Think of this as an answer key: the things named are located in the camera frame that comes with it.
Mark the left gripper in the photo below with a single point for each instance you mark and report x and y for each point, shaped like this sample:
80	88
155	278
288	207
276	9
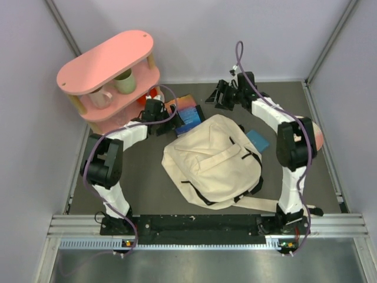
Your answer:
176	122

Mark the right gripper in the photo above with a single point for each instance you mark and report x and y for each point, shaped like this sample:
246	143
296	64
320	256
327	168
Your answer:
222	88

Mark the cream canvas backpack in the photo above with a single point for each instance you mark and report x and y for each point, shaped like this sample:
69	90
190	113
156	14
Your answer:
216	166

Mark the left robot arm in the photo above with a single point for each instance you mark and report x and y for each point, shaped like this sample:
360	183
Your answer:
102	162

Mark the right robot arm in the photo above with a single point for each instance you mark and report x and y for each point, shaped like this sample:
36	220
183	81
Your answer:
296	144

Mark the blue orange book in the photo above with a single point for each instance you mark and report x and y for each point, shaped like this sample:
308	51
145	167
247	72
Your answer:
189	114

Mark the orange bowl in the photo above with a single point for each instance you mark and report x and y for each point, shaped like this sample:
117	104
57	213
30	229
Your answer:
142	100

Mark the green mug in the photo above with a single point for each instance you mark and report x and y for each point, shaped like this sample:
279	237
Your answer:
125	83

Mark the blue wallet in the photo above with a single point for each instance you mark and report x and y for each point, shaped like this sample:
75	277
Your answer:
259	142

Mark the pink three-tier shelf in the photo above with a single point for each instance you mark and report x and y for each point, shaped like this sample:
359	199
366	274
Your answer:
98	67

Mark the pink mug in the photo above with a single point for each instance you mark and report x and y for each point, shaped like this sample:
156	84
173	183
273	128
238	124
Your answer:
101	98

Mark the pink cream plate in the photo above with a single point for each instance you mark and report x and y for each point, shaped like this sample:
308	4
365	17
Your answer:
319	138

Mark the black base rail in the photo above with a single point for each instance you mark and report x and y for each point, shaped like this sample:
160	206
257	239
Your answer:
204	229

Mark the grey cable duct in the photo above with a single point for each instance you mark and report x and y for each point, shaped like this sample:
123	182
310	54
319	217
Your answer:
119	244

